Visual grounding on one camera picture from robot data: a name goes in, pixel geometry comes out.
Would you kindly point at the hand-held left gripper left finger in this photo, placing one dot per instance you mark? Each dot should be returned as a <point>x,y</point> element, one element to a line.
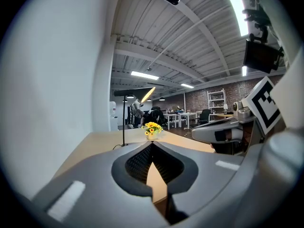
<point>95,186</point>

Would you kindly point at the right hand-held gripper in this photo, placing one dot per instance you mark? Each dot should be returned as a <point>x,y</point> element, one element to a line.
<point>263,108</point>

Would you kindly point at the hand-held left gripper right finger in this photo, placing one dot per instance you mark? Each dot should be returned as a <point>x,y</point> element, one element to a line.
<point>209,174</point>

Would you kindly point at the black desk lamp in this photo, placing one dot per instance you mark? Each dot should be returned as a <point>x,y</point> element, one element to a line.
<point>133,92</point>

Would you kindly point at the black cantilever chair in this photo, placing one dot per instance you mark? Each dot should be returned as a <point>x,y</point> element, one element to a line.
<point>203,116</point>

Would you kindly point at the round yellow table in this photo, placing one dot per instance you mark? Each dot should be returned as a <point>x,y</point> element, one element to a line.
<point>224,115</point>

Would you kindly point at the white shelf unit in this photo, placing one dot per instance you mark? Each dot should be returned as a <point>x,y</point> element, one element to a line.
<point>216,101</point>

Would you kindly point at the white desk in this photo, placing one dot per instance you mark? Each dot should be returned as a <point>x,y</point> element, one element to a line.
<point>172,117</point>
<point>187,116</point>

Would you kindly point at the short ceiling light strip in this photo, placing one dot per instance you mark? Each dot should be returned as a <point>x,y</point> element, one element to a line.
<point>244,70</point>
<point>187,85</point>
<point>145,75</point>

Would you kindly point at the yellow sunflowers in white pot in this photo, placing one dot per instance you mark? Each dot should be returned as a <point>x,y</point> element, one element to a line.
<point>152,127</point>

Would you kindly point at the white water dispenser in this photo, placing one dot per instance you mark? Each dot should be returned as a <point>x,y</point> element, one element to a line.
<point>114,123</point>

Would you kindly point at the clear water dispenser bottle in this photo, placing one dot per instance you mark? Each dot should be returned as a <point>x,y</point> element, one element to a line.
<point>113,108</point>

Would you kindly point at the long ceiling light strip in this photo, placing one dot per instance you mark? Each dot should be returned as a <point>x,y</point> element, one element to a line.
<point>238,11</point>

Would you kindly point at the white support post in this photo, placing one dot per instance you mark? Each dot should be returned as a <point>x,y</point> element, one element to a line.
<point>184,102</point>

